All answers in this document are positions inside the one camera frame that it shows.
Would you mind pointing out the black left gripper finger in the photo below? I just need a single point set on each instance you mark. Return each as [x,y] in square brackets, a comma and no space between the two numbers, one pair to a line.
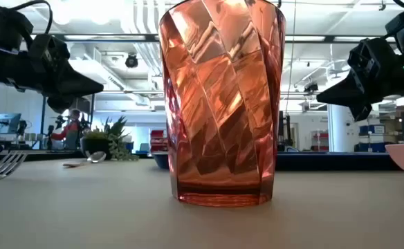
[60,104]
[74,84]

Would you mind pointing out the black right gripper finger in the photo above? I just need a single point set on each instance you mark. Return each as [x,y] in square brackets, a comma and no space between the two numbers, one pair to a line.
[344,93]
[362,111]

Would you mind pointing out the silver metal spoon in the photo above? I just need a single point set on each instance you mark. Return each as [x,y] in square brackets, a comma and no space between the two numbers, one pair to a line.
[96,157]

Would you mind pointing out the pink faceted plastic cup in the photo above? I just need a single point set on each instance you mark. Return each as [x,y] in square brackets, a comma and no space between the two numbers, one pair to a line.
[222,103]

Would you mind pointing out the blue plastic tray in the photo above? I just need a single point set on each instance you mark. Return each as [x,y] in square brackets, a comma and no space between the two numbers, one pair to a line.
[326,162]

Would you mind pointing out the person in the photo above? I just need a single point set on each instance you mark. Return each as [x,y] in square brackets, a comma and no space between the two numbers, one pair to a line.
[71,129]

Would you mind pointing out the shelf with blue bins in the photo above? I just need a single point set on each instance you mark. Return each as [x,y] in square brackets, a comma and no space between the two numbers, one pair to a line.
[371,138]

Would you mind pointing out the white round column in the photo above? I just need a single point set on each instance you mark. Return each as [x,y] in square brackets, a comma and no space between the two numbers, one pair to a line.
[342,131]

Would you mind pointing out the lit desk monitor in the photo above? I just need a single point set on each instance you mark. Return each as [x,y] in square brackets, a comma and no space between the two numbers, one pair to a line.
[5,124]

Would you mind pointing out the red storage bins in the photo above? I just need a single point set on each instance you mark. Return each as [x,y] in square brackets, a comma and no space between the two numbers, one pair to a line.
[157,141]

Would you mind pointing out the black ceiling camera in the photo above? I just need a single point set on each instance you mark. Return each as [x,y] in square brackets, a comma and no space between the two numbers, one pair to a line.
[311,87]
[131,61]

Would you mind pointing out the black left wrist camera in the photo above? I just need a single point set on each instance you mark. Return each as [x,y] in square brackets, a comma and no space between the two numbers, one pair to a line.
[1,26]

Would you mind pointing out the black frame bar with lights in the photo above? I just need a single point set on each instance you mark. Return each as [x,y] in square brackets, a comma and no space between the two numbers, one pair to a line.
[112,38]

